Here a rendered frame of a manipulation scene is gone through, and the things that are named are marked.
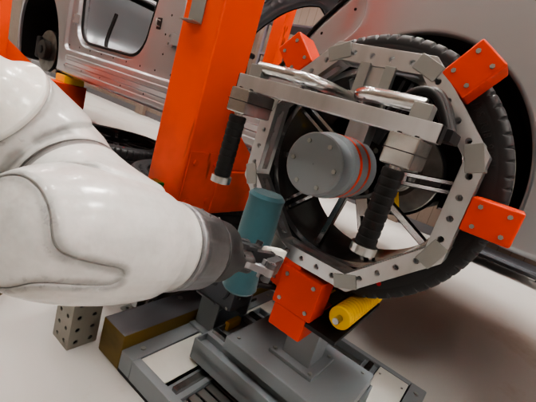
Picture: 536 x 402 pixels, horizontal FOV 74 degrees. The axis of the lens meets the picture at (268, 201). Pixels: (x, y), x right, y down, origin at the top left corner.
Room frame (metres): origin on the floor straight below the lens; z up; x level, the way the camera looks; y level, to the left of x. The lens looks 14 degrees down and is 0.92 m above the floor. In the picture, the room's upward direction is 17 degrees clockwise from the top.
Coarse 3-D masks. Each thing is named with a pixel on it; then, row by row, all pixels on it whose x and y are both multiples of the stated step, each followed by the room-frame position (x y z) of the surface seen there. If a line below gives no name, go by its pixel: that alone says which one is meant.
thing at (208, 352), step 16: (240, 320) 1.18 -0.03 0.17; (256, 320) 1.21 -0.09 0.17; (208, 336) 1.05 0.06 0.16; (224, 336) 1.05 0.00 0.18; (192, 352) 1.01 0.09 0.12; (208, 352) 0.97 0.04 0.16; (224, 352) 1.00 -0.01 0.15; (208, 368) 0.96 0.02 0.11; (224, 368) 0.93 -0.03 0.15; (240, 368) 0.96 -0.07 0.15; (224, 384) 0.92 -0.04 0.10; (240, 384) 0.90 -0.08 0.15; (256, 384) 0.92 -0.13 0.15; (240, 400) 0.89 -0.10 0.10; (256, 400) 0.86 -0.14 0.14; (272, 400) 0.87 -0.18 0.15
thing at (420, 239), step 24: (288, 120) 1.03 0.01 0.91; (312, 120) 1.02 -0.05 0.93; (288, 144) 1.06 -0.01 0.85; (288, 192) 1.05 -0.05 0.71; (288, 216) 0.98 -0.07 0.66; (312, 216) 1.09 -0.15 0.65; (336, 216) 0.94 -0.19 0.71; (360, 216) 0.90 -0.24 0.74; (312, 240) 0.95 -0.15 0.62; (336, 240) 1.04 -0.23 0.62; (360, 264) 0.86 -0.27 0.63
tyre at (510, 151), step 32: (448, 64) 0.84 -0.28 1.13; (480, 96) 0.80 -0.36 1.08; (480, 128) 0.78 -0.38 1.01; (512, 160) 0.75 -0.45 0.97; (480, 192) 0.76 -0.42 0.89; (512, 192) 0.89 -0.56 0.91; (288, 224) 0.98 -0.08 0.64; (448, 256) 0.76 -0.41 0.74; (384, 288) 0.81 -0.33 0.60; (416, 288) 0.78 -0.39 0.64
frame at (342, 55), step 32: (320, 64) 0.91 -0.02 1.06; (352, 64) 0.91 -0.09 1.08; (384, 64) 0.83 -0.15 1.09; (416, 64) 0.79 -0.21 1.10; (448, 96) 0.75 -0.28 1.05; (256, 160) 0.97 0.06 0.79; (480, 160) 0.69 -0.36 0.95; (448, 224) 0.70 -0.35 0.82; (288, 256) 0.87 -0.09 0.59; (320, 256) 0.87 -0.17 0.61; (416, 256) 0.71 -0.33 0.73; (352, 288) 0.77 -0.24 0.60
